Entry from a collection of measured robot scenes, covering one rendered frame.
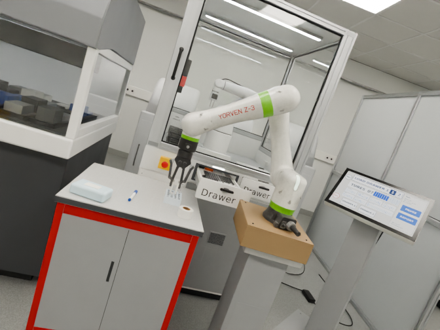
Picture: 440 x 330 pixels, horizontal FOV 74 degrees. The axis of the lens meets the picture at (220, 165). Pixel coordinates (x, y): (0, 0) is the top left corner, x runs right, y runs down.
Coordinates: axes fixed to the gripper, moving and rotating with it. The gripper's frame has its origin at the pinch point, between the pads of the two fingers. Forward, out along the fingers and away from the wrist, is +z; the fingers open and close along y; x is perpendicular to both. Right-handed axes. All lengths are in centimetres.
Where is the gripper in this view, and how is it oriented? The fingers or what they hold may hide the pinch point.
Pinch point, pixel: (174, 187)
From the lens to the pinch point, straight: 152.4
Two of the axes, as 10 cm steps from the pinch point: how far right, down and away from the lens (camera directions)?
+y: 9.4, 2.9, 1.8
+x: -1.1, -2.2, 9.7
